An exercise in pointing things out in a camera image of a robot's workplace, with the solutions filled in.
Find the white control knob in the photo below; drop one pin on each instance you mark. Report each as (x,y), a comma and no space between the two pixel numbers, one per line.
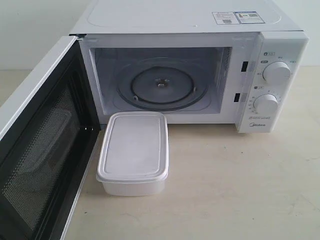
(276,73)
(266,104)

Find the white upper control knob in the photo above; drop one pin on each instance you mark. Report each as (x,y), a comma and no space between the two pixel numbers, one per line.
(276,73)

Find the white lidded plastic container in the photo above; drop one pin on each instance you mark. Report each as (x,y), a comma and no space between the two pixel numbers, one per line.
(134,156)

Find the white microwave oven body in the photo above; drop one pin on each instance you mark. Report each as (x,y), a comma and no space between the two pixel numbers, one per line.
(114,34)

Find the white microwave door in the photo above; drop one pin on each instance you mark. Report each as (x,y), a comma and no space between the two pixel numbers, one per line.
(48,129)

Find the white lower control knob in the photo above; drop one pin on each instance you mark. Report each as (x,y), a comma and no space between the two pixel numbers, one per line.
(266,104)

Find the blue white warning sticker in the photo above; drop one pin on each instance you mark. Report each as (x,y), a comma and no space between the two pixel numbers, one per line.
(237,18)

